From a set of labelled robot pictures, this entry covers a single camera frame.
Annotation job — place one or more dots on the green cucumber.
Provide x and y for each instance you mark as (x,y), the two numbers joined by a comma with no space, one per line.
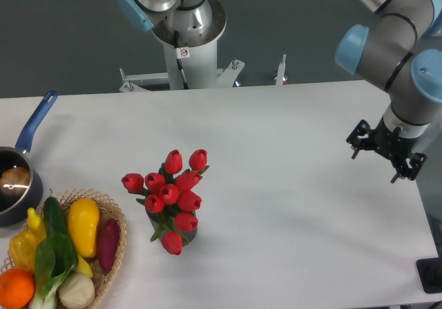
(66,258)

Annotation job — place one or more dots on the purple sweet potato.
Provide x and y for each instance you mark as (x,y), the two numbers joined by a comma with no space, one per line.
(107,244)

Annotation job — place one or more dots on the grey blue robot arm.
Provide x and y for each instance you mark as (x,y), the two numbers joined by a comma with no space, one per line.
(382,56)

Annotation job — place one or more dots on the yellow lemon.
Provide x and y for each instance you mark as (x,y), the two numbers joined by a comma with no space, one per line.
(84,267)

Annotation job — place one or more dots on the red tulip bouquet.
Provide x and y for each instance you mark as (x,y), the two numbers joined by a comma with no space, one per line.
(169,194)

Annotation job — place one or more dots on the yellow bell pepper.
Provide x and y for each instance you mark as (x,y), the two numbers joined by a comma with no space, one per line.
(23,249)

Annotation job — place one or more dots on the dark grey vase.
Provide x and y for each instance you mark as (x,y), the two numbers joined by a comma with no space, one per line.
(187,237)

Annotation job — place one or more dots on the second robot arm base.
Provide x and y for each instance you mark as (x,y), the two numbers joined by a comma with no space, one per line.
(181,23)

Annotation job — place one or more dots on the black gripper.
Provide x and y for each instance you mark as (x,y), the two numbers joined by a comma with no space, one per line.
(389,144)

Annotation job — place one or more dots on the orange fruit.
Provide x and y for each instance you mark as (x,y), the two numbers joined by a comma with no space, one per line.
(17,288)

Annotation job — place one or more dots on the brown bread roll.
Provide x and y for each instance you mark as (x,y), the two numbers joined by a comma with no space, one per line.
(15,181)

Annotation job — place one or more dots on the green bok choy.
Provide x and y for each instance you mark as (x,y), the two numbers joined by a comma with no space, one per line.
(46,281)

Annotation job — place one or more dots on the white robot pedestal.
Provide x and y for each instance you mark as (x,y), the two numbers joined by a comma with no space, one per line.
(197,66)

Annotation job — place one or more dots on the black device at edge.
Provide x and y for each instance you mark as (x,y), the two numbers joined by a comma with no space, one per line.
(430,274)

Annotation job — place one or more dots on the white metal frame stand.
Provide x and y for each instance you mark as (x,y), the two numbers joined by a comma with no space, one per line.
(138,83)

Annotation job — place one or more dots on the yellow squash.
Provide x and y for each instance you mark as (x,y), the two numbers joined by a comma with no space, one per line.
(83,222)

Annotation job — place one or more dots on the beige onion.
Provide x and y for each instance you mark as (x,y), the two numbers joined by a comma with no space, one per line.
(77,291)

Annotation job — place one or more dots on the blue handled saucepan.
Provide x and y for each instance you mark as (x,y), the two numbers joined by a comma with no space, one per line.
(14,208)

